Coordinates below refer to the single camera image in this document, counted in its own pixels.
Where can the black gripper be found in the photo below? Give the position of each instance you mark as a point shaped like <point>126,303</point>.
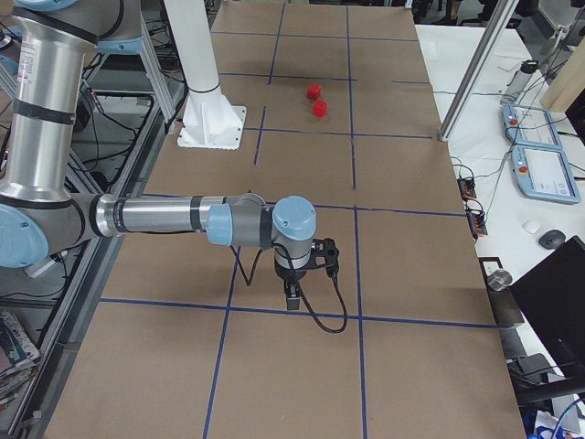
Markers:
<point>289,275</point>

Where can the red cube block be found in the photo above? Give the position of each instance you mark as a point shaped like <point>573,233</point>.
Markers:
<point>314,91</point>
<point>319,108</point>

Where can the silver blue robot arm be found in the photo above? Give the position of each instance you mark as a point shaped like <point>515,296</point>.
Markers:
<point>40,217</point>

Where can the metal cup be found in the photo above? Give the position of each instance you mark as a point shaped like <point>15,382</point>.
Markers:
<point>499,280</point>

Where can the black laptop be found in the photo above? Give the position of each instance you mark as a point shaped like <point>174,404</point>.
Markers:
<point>551,298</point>

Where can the black computer mouse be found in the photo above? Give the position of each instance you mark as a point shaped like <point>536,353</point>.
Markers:
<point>551,239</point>

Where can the teach pendant near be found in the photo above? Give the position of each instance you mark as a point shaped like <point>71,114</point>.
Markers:
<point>543,173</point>

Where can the teach pendant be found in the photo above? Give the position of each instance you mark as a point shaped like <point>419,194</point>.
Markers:
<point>543,173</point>
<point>528,125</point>

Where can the stack of magazines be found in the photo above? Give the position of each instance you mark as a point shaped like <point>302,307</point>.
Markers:
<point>19,355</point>

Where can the teach pendant far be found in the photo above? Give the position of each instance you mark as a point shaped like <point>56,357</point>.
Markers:
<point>528,125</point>

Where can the clear bottle black cap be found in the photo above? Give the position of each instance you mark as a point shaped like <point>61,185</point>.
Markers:
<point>519,81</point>

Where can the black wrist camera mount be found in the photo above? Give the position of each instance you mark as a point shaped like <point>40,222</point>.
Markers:
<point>324,255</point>

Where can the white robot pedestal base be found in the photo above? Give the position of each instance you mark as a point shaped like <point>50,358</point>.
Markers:
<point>209,120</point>

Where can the aluminium frame post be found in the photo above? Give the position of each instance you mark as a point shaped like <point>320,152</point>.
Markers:
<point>490,37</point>

